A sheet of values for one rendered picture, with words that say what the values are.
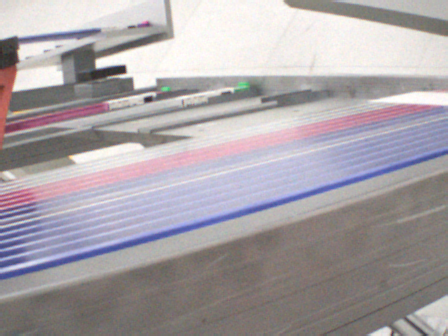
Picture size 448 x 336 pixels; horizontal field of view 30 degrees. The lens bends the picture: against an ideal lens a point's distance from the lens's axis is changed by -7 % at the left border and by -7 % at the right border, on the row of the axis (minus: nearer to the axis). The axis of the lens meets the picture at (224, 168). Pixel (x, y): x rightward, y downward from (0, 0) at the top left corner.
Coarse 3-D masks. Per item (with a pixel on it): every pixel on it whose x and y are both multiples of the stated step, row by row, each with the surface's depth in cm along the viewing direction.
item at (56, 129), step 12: (132, 108) 82; (144, 108) 83; (156, 108) 84; (168, 108) 85; (72, 120) 79; (84, 120) 79; (96, 120) 80; (108, 120) 81; (12, 132) 77; (24, 132) 76; (36, 132) 77; (48, 132) 77; (60, 132) 78; (12, 144) 75
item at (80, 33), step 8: (144, 24) 120; (56, 32) 112; (64, 32) 112; (72, 32) 113; (80, 32) 114; (88, 32) 115; (24, 40) 108; (32, 40) 109; (40, 40) 110; (48, 40) 111; (56, 40) 112
